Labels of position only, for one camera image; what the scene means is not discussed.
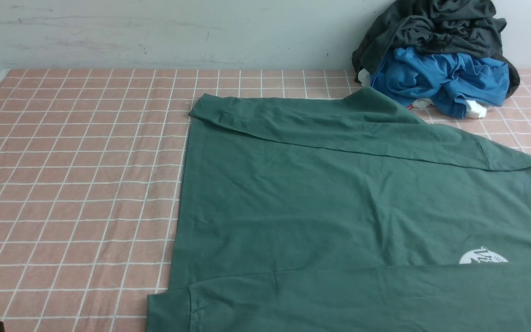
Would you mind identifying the blue crumpled garment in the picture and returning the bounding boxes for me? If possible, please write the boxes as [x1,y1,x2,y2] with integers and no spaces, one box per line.
[370,47,511,119]

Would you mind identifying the pink checkered tablecloth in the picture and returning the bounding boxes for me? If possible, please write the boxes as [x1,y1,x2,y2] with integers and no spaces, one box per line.
[0,69,531,332]

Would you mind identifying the green long-sleeved shirt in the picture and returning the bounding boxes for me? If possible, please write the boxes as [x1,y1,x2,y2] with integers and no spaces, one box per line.
[146,88,531,332]

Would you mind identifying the dark grey crumpled garment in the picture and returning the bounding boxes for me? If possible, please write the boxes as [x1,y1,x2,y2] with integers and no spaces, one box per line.
[351,0,520,97]

